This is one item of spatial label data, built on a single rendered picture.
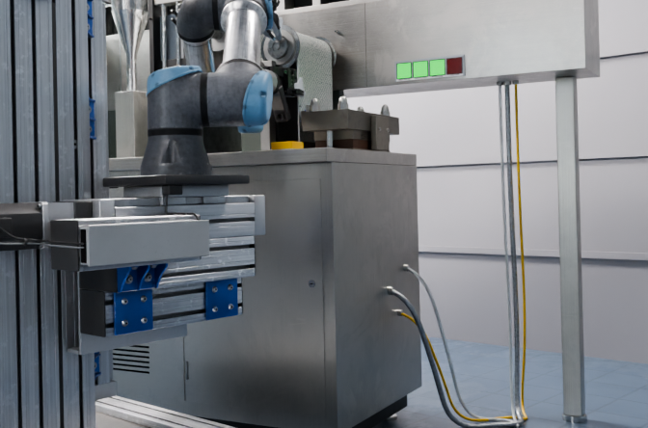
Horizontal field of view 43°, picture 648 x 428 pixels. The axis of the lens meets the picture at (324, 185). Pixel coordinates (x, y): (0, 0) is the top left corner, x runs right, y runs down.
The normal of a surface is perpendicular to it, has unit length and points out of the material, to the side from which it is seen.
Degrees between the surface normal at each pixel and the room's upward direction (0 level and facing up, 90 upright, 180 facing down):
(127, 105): 90
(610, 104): 90
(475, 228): 90
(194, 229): 90
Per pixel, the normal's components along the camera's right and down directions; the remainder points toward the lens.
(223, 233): 0.73, -0.02
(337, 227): 0.88, -0.03
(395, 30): -0.47, 0.00
